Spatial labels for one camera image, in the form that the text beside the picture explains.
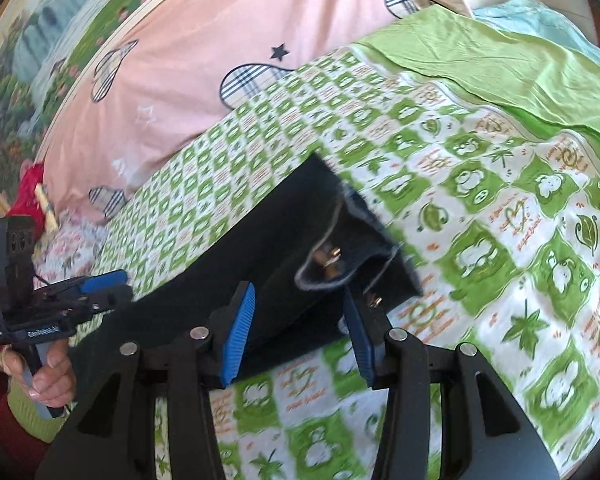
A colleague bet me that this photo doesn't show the dark pants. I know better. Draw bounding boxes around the dark pants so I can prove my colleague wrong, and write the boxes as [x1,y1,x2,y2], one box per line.
[72,152,426,392]

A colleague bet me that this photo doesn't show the floral cloth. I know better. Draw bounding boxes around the floral cloth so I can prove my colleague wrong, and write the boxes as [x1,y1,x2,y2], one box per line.
[30,209,112,292]

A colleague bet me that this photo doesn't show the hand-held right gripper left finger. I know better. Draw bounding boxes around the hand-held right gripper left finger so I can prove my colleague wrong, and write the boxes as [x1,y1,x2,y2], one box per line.
[34,281,258,480]

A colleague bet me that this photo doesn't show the pink heart-pattern pillow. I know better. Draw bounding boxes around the pink heart-pattern pillow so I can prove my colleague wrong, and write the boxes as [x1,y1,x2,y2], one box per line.
[37,0,475,227]

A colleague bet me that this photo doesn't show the green printed bed sheet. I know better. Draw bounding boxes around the green printed bed sheet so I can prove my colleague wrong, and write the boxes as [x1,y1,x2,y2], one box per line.
[55,45,600,480]

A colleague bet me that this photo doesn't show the red cloth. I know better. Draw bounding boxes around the red cloth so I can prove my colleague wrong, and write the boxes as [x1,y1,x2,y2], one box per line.
[9,161,52,237]

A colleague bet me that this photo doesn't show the plain green cloth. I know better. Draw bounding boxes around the plain green cloth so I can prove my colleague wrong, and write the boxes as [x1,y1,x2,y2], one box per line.
[352,5,600,150]

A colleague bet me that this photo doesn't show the light green basket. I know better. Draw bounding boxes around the light green basket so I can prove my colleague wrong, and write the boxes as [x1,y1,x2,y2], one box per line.
[6,379,70,445]

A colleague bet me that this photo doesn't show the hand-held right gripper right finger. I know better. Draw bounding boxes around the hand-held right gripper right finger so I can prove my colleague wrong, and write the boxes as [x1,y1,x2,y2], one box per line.
[342,287,564,480]

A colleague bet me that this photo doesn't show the light blue cloth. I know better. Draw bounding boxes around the light blue cloth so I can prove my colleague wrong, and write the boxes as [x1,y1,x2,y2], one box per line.
[472,0,600,78]

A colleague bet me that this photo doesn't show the person's left hand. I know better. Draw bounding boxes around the person's left hand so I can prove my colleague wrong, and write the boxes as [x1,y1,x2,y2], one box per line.
[0,344,79,411]

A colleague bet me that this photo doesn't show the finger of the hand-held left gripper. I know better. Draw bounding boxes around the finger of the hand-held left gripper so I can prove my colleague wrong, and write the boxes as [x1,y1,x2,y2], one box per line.
[74,285,135,325]
[76,269,129,297]

